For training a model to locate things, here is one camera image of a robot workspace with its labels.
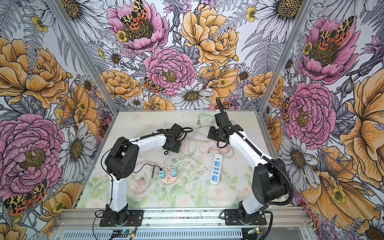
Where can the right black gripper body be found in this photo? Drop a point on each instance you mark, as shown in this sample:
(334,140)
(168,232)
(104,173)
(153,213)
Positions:
(215,134)

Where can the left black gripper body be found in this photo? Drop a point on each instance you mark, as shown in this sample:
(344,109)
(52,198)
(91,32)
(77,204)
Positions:
(175,147)

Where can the teal charger with white cable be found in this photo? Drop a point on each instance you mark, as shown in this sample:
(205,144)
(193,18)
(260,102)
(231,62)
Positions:
(173,171)

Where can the teal charger with black cable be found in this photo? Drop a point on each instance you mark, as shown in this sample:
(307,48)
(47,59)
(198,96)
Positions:
(162,173)

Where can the round pink power socket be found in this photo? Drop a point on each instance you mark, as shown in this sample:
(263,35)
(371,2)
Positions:
(168,178)

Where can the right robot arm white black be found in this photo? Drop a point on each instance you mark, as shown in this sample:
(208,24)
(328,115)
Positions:
(271,185)

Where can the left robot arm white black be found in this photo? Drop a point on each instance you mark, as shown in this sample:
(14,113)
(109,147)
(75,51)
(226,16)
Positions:
(121,161)

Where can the white blue power strip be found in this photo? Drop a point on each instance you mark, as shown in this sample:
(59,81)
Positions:
(216,169)

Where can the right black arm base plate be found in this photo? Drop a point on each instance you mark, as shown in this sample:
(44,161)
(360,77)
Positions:
(236,217)

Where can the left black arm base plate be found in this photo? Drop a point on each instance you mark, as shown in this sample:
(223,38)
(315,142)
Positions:
(127,218)

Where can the aluminium front rail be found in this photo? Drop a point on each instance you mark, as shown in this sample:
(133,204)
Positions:
(190,218)

